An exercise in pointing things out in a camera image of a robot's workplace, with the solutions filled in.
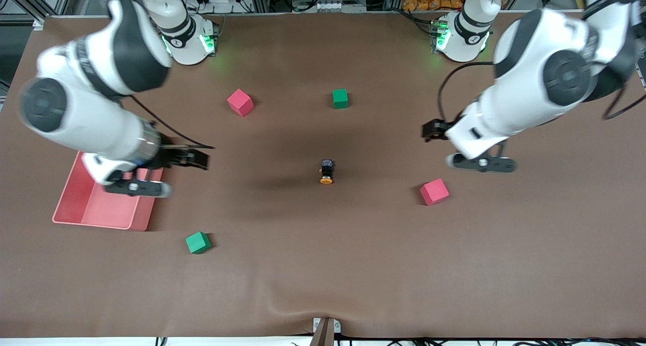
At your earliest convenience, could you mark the orange mushroom push button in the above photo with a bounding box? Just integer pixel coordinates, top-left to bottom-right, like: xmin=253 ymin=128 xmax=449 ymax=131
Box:
xmin=318 ymin=158 xmax=335 ymax=186

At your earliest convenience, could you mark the pink foam cube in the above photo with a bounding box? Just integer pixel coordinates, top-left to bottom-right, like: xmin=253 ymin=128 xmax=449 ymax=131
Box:
xmin=420 ymin=179 xmax=450 ymax=206
xmin=227 ymin=89 xmax=254 ymax=118

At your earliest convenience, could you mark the pink plastic bin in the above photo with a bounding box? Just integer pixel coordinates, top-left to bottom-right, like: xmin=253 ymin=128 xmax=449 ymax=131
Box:
xmin=52 ymin=152 xmax=165 ymax=232

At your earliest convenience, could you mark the white terminal block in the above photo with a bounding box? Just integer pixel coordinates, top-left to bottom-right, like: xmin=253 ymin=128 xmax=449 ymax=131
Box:
xmin=314 ymin=1 xmax=368 ymax=13

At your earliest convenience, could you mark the brown table mat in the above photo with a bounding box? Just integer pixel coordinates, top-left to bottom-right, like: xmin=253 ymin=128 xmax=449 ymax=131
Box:
xmin=0 ymin=12 xmax=646 ymax=339

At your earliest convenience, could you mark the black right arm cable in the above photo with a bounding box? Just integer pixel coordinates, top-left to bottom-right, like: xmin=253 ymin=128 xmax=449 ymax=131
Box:
xmin=129 ymin=95 xmax=217 ymax=150

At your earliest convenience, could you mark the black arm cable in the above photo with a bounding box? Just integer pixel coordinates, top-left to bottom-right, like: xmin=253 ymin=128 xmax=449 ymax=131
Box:
xmin=437 ymin=61 xmax=498 ymax=123
xmin=129 ymin=95 xmax=217 ymax=150

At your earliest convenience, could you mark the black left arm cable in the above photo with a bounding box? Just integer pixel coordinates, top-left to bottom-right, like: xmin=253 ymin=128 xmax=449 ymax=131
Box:
xmin=437 ymin=61 xmax=498 ymax=123

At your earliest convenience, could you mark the aluminium frame rail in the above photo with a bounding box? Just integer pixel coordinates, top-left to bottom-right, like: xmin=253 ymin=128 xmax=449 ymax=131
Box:
xmin=0 ymin=0 xmax=69 ymax=31

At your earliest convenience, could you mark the metal clamp bracket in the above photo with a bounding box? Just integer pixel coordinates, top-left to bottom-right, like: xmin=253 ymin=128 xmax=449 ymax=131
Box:
xmin=312 ymin=317 xmax=342 ymax=346

